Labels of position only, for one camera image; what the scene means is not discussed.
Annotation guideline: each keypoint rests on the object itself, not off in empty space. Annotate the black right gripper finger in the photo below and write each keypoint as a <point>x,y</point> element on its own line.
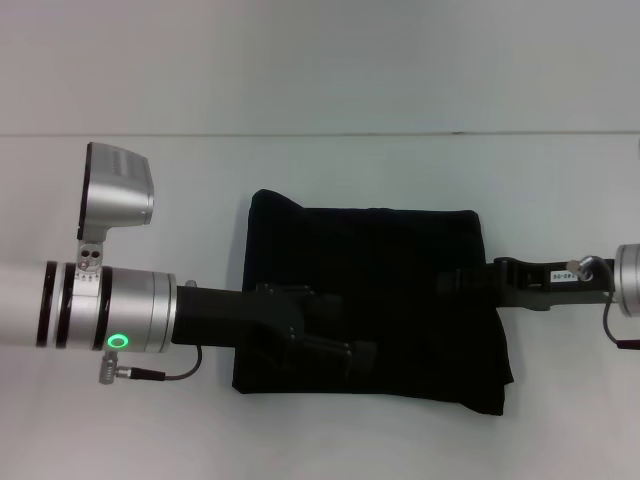
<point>465,282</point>

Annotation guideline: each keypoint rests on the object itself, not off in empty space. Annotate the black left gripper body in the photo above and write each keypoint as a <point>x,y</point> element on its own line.
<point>235,315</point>

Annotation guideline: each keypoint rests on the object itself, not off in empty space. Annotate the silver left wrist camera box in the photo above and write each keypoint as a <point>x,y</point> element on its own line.
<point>117,195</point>

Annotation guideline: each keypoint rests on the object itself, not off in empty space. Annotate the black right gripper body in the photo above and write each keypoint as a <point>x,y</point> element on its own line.
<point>545,285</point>

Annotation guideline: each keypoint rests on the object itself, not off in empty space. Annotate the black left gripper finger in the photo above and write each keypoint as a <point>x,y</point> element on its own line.
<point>325,305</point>
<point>340,352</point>

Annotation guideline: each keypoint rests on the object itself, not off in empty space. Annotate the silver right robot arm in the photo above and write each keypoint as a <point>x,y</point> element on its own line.
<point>629,280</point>

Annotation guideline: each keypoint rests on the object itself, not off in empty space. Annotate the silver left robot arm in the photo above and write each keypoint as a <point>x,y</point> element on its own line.
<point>115,310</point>

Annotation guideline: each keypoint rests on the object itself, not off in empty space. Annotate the silver left wrist stud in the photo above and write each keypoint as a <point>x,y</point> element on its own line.
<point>190,283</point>

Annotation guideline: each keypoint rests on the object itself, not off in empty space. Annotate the black shirt with white print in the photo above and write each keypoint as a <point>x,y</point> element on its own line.
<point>400,250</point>

